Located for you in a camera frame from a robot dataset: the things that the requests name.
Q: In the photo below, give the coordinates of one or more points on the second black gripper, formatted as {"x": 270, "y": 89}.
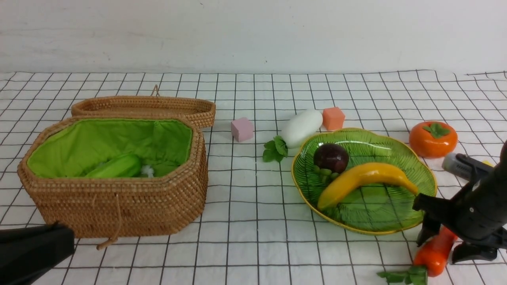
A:
{"x": 476, "y": 214}

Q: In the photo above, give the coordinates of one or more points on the orange toy carrot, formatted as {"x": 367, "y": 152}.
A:
{"x": 430, "y": 261}

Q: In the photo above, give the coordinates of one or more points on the yellow toy banana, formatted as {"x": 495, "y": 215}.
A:
{"x": 360, "y": 175}

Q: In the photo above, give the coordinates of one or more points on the orange toy persimmon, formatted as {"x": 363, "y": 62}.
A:
{"x": 432, "y": 139}

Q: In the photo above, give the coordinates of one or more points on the purple toy mangosteen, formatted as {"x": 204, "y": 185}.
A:
{"x": 330, "y": 160}

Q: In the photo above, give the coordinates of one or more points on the white toy radish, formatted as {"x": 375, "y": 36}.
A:
{"x": 293, "y": 134}

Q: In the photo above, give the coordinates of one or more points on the green toy cucumber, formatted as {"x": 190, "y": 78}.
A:
{"x": 126, "y": 165}

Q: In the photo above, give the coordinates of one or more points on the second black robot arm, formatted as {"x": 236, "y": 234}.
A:
{"x": 501, "y": 166}

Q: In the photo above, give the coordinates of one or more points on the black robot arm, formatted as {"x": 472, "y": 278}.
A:
{"x": 26, "y": 254}

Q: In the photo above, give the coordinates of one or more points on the green glass leaf plate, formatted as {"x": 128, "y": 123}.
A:
{"x": 375, "y": 209}

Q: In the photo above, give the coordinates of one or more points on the yellow foam block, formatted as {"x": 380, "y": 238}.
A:
{"x": 488, "y": 163}

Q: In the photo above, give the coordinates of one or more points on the orange foam cube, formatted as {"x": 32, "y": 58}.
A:
{"x": 333, "y": 118}

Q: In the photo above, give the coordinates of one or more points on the white black grid tablecloth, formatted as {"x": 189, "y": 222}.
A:
{"x": 255, "y": 229}

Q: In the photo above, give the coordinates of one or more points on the pink foam cube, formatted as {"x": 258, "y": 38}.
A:
{"x": 242, "y": 129}

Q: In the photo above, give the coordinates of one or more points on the woven wicker basket lid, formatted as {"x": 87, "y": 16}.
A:
{"x": 199, "y": 112}

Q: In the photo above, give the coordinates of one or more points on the woven wicker basket green lining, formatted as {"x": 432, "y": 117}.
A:
{"x": 54, "y": 169}

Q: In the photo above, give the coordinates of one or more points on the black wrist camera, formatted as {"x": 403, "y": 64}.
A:
{"x": 465, "y": 167}

